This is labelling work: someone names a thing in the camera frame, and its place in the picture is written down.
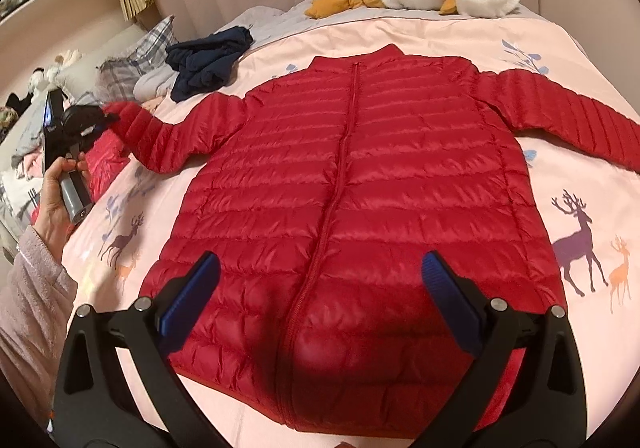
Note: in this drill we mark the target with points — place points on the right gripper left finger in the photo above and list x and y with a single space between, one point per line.
93 404

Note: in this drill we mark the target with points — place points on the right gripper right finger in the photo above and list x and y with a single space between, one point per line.
547 403

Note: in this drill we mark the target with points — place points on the red down puffer jacket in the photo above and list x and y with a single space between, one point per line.
321 193

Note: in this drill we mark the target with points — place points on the pink fleece left forearm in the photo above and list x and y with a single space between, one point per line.
36 304

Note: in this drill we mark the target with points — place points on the person's left hand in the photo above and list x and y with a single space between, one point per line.
53 223

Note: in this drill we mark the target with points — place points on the small plush toys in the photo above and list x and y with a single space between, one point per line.
41 79

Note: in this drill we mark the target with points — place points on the grey plaid pillow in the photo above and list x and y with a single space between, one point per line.
117 76

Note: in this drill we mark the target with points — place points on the grey folded cloth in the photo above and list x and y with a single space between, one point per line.
156 83

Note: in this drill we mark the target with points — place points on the dark navy crumpled garment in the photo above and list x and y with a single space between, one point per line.
206 64

